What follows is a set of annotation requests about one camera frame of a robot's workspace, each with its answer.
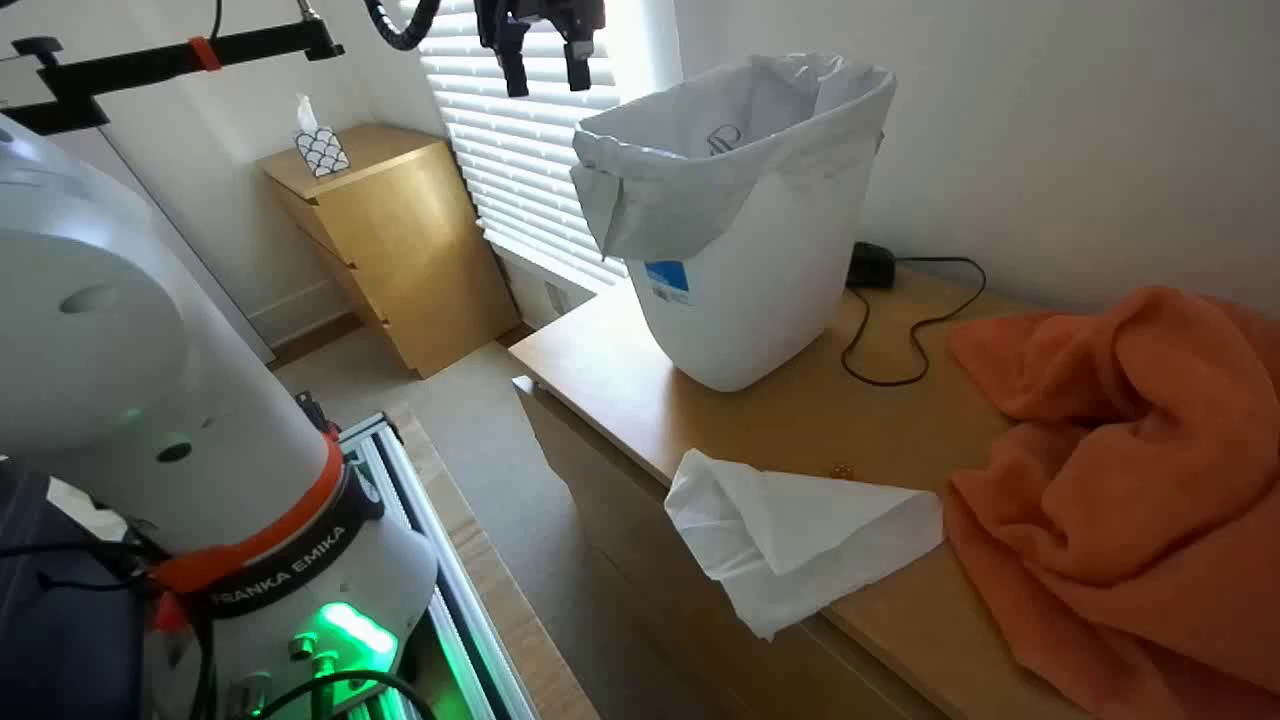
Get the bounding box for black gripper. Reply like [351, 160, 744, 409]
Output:
[472, 0, 613, 102]

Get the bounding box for white plastic bin liner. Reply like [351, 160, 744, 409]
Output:
[567, 48, 901, 268]

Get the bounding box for white plastic bin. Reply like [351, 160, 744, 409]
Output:
[620, 125, 893, 401]

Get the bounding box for white window blinds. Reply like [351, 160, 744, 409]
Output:
[415, 0, 673, 292]

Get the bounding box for small wooden dresser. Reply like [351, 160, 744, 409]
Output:
[258, 120, 529, 379]

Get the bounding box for patterned tissue box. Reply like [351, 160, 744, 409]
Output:
[287, 93, 355, 186]

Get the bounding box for black power adapter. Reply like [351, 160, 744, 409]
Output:
[843, 241, 901, 297]

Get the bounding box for light wooden cabinet panel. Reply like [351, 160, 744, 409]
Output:
[507, 262, 1087, 720]

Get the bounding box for crumpled white cloth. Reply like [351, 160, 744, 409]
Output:
[662, 445, 948, 646]

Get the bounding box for wooden cart board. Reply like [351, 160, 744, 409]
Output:
[397, 416, 606, 720]

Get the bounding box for orange towel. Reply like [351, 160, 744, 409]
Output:
[939, 280, 1280, 720]

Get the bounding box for dark blue fabric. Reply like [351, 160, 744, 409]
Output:
[0, 457, 154, 720]

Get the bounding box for black cable loop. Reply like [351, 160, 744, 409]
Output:
[360, 0, 446, 56]

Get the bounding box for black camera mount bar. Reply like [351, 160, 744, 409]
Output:
[0, 13, 348, 142]

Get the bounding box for black power cable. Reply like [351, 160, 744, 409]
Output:
[837, 252, 995, 394]

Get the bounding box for aluminium frame rail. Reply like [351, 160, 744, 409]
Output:
[336, 409, 539, 720]

